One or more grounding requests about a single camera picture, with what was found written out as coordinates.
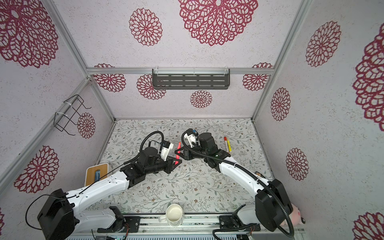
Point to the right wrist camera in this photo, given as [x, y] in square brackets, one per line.
[191, 136]

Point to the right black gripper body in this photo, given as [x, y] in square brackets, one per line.
[192, 155]

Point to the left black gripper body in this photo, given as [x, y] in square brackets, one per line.
[159, 167]

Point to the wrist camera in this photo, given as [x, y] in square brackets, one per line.
[191, 136]
[166, 147]

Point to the dark grey wall shelf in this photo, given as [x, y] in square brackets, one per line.
[191, 80]

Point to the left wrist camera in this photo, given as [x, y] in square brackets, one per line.
[166, 147]

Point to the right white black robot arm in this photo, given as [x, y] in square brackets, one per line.
[272, 206]

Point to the pink marker pen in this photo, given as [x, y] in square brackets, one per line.
[177, 154]

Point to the yellow highlighter pen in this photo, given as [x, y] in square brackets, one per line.
[229, 146]

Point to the pink plush toy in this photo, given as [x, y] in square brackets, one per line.
[296, 217]

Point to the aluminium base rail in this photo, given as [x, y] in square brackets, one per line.
[193, 227]

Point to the white ceramic mug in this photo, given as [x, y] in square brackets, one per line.
[174, 215]

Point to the black wire wall rack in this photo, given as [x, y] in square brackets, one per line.
[65, 117]

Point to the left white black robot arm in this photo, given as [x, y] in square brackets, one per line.
[66, 213]

